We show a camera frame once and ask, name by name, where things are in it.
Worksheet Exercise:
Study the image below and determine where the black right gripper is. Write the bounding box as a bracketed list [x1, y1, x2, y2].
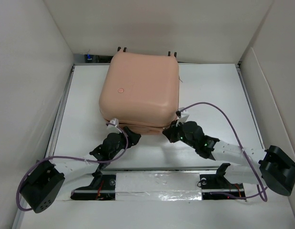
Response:
[163, 119, 197, 149]

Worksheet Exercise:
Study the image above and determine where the pink hard-shell suitcase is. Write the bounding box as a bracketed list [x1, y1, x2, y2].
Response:
[99, 48, 180, 135]

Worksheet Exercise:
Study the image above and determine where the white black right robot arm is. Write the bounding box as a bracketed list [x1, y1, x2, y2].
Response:
[163, 121, 295, 196]

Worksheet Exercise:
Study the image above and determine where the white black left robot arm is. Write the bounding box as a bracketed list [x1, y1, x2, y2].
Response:
[16, 126, 141, 213]

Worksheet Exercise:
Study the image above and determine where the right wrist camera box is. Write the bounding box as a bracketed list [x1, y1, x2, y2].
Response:
[176, 107, 189, 126]

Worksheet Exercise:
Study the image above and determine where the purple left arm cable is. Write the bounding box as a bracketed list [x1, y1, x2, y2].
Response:
[16, 126, 129, 212]

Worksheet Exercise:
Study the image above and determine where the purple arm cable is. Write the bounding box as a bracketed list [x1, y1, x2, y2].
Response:
[177, 102, 269, 202]
[16, 126, 129, 212]

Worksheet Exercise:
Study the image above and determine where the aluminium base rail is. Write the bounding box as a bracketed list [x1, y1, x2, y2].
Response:
[23, 164, 248, 201]

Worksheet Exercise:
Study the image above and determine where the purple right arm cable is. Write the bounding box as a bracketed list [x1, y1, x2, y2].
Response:
[177, 102, 269, 202]

